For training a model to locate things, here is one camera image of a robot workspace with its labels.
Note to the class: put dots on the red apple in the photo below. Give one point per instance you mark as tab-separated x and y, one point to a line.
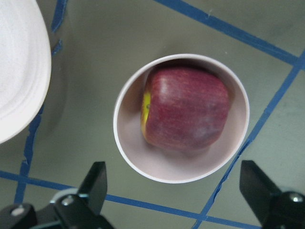
183	108

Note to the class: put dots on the pink plate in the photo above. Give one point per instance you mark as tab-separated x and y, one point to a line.
25	65

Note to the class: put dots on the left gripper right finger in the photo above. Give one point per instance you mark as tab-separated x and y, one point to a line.
259	191

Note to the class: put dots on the pink bowl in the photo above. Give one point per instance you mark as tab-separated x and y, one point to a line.
172	166

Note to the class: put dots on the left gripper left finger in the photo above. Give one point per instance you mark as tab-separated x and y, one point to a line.
93	189

